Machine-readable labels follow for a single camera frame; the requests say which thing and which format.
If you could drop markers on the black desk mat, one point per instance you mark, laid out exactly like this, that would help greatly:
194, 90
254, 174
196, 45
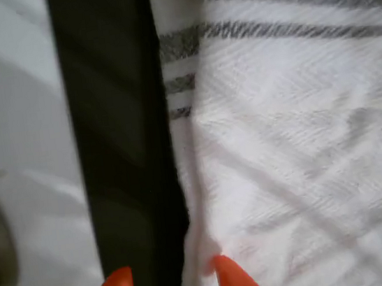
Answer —
118, 124

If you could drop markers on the white grey-striped towel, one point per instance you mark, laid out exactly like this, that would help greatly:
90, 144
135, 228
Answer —
297, 118

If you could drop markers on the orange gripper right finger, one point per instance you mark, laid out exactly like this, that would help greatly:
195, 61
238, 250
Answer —
239, 284

